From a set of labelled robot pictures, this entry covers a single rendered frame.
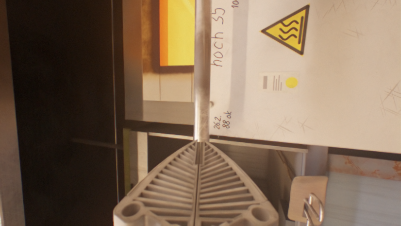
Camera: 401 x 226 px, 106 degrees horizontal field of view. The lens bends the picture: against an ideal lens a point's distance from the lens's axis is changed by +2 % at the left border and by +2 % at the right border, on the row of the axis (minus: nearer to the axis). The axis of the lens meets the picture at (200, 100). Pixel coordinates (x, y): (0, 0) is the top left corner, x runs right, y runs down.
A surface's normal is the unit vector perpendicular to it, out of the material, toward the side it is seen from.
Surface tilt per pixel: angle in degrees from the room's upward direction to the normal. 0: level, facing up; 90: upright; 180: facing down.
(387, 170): 90
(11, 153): 180
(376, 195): 90
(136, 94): 90
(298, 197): 90
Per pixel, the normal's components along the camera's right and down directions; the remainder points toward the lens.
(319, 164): -0.28, 0.07
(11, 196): 0.96, 0.04
